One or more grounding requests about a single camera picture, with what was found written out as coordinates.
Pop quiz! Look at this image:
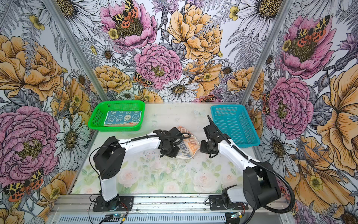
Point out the teal plastic basket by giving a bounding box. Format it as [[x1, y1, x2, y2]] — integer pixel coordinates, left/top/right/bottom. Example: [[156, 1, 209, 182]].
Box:
[[211, 105, 260, 148]]

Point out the blue bunny towel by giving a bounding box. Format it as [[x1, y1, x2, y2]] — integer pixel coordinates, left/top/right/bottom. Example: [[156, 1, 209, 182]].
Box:
[[104, 111, 142, 127]]

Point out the green plastic basket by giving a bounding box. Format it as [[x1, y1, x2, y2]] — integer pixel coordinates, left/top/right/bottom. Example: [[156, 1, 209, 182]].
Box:
[[88, 100, 145, 132]]

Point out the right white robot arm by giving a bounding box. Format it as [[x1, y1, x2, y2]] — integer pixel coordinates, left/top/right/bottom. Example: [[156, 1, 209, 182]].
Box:
[[200, 116, 281, 210]]

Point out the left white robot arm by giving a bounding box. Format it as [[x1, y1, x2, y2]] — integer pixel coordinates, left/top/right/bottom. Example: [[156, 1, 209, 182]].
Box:
[[93, 127, 192, 212]]

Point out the small green circuit board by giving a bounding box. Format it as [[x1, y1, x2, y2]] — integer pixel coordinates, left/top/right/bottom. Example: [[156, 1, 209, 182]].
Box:
[[107, 214, 126, 223]]

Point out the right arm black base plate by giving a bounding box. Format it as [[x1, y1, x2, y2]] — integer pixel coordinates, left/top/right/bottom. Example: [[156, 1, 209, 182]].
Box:
[[205, 195, 249, 211]]

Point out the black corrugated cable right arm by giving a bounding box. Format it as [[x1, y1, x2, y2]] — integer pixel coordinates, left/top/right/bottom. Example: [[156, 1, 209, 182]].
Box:
[[223, 137, 296, 214]]

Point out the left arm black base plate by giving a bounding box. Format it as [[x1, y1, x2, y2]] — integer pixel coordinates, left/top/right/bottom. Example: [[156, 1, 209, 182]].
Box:
[[93, 195, 134, 212]]

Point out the aluminium front rail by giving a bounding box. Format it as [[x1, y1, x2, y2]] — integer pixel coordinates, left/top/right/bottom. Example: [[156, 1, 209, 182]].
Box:
[[48, 193, 290, 215]]

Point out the white vented cable duct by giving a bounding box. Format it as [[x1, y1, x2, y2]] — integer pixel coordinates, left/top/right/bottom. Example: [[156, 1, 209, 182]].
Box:
[[53, 213, 227, 224]]

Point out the aluminium corner post right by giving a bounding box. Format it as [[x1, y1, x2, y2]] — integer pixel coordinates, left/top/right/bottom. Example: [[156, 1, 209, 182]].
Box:
[[241, 0, 294, 105]]

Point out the aluminium corner post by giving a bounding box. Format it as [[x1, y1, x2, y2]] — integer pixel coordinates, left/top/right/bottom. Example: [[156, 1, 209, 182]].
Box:
[[241, 0, 294, 105], [44, 1, 109, 101]]

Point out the aluminium corner post left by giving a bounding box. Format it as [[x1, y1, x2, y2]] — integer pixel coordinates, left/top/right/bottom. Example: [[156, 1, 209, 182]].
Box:
[[44, 1, 109, 101]]

